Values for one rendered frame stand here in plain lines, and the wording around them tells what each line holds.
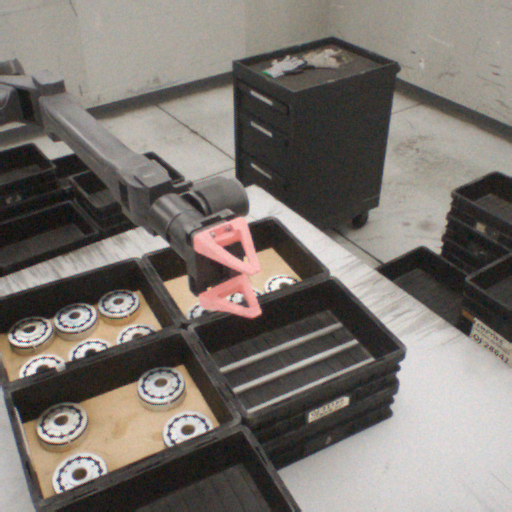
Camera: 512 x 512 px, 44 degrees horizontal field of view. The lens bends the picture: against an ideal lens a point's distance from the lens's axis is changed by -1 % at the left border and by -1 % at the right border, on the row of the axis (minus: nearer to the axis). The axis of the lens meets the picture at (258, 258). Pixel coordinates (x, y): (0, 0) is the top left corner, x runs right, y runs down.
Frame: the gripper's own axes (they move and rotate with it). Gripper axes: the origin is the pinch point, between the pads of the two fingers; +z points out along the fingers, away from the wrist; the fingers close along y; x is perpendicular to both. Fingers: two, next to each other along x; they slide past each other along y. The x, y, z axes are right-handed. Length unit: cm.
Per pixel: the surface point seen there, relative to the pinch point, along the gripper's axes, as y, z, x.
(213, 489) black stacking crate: 62, -16, -1
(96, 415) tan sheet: 62, -45, 10
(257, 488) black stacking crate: 62, -11, -8
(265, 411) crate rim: 52, -18, -16
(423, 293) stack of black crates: 120, -71, -133
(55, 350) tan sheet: 62, -68, 10
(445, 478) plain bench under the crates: 75, 5, -47
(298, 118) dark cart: 70, -144, -125
